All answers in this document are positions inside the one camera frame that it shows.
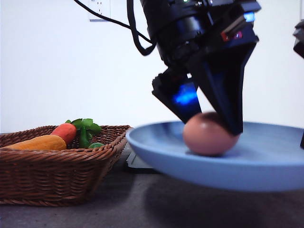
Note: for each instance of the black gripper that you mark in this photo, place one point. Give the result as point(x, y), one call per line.
point(299, 38)
point(212, 37)

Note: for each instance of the yellow toy corn cob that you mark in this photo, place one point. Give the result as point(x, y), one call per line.
point(42, 143)

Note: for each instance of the blue plate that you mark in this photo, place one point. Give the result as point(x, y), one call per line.
point(266, 158)

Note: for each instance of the orange toy carrot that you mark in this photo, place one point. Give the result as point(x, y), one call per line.
point(69, 130)

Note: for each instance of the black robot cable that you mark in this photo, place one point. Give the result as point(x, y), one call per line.
point(144, 49)

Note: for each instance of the black tray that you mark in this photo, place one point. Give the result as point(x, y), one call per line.
point(134, 162)

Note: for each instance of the brown egg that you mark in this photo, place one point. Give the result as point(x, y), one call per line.
point(207, 134)

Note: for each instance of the brown wicker basket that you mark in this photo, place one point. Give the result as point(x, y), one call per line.
point(57, 178)

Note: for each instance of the white wall socket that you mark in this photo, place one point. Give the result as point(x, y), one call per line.
point(101, 7)

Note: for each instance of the green toy chili pepper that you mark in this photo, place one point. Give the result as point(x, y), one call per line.
point(85, 140)

